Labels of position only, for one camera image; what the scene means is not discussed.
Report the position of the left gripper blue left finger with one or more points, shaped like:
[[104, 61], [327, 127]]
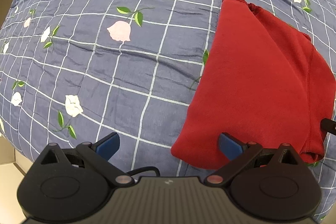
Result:
[[105, 147]]

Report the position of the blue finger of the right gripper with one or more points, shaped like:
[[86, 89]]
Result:
[[328, 125]]

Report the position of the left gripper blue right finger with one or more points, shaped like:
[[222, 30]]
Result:
[[234, 149]]

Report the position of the red long-sleeve sweater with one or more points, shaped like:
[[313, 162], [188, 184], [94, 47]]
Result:
[[263, 81]]

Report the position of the blue checked floral quilt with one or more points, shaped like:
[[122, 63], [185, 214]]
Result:
[[76, 70]]

